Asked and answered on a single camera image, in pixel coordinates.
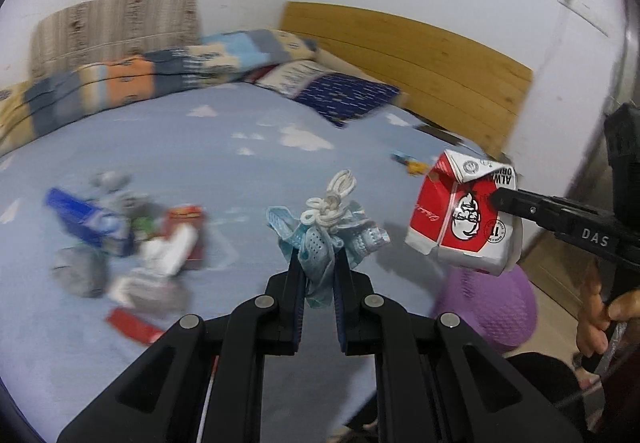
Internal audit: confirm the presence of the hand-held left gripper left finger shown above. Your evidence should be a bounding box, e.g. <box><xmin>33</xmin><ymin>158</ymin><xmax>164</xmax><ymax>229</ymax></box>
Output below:
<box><xmin>56</xmin><ymin>255</ymin><xmax>307</xmax><ymax>443</ymax></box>

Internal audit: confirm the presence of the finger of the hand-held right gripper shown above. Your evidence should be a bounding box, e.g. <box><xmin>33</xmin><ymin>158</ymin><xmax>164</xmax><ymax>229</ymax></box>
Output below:
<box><xmin>487</xmin><ymin>187</ymin><xmax>623</xmax><ymax>256</ymax></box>

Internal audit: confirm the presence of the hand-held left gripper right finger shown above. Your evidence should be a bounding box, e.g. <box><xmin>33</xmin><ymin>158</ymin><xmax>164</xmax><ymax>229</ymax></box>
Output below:
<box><xmin>334</xmin><ymin>253</ymin><xmax>583</xmax><ymax>443</ymax></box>

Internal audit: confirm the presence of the blue face mask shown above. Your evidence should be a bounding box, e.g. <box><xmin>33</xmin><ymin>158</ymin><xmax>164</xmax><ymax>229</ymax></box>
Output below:
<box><xmin>265</xmin><ymin>169</ymin><xmax>391</xmax><ymax>311</ymax></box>

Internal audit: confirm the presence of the purple plastic basket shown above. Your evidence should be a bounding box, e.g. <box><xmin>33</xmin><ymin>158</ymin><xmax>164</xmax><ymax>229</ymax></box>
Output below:
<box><xmin>432</xmin><ymin>265</ymin><xmax>538</xmax><ymax>351</ymax></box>

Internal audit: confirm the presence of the red and white paper carton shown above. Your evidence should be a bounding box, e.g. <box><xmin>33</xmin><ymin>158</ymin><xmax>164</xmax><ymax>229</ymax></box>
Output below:
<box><xmin>404</xmin><ymin>148</ymin><xmax>523</xmax><ymax>278</ymax></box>

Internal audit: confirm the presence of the person's right hand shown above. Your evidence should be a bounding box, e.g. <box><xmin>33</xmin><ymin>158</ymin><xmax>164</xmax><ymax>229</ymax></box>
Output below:
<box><xmin>575</xmin><ymin>265</ymin><xmax>640</xmax><ymax>361</ymax></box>

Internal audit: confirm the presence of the red snack packet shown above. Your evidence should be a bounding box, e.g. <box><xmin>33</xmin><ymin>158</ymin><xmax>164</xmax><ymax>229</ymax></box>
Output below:
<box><xmin>162</xmin><ymin>206</ymin><xmax>208</xmax><ymax>271</ymax></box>

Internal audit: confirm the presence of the white crumpled wrapper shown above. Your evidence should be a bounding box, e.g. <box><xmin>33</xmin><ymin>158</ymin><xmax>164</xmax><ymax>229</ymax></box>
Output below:
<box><xmin>140</xmin><ymin>227</ymin><xmax>196</xmax><ymax>276</ymax></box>

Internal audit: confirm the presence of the small orange and blue wrapper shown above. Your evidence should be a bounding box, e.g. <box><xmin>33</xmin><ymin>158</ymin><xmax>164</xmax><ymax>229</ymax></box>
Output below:
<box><xmin>391</xmin><ymin>150</ymin><xmax>431</xmax><ymax>176</ymax></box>

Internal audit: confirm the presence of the flat red packet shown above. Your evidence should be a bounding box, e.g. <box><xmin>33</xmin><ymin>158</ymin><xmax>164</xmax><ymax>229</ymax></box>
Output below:
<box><xmin>105</xmin><ymin>307</ymin><xmax>166</xmax><ymax>346</ymax></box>

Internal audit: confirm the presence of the dark cloth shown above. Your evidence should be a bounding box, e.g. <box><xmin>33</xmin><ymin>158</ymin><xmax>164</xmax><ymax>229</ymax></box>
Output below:
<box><xmin>505</xmin><ymin>352</ymin><xmax>603</xmax><ymax>436</ymax></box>

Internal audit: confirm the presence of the dark blue and white pillow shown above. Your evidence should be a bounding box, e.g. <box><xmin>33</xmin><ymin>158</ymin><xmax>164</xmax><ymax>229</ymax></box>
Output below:
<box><xmin>252</xmin><ymin>59</ymin><xmax>411</xmax><ymax>129</ymax></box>

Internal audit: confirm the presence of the grey crumpled paper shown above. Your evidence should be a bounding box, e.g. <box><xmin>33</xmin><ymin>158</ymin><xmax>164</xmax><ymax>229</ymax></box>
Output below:
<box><xmin>90</xmin><ymin>170</ymin><xmax>151</xmax><ymax>219</ymax></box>

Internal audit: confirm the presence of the grey crumpled ball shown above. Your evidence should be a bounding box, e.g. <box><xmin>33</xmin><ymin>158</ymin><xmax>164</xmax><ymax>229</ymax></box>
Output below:
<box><xmin>51</xmin><ymin>245</ymin><xmax>108</xmax><ymax>299</ymax></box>

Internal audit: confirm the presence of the blue cardboard box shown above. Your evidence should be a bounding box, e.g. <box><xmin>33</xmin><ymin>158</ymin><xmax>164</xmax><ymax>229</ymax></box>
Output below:
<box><xmin>45</xmin><ymin>187</ymin><xmax>136</xmax><ymax>258</ymax></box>

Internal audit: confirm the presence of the wooden headboard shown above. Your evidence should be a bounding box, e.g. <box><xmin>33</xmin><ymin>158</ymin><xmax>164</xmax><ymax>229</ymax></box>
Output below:
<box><xmin>277</xmin><ymin>0</ymin><xmax>533</xmax><ymax>159</ymax></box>

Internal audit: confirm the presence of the light blue pillow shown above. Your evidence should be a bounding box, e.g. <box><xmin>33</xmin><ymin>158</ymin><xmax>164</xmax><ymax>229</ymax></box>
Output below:
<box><xmin>200</xmin><ymin>28</ymin><xmax>318</xmax><ymax>84</ymax></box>

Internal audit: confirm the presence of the patchwork folded quilt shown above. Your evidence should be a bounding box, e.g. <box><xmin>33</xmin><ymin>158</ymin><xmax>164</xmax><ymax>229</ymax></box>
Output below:
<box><xmin>0</xmin><ymin>46</ymin><xmax>251</xmax><ymax>159</ymax></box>

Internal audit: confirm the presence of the striped beige cushion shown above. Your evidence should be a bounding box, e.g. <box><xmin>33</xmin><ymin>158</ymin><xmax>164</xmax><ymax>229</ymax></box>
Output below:
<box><xmin>30</xmin><ymin>0</ymin><xmax>201</xmax><ymax>81</ymax></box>

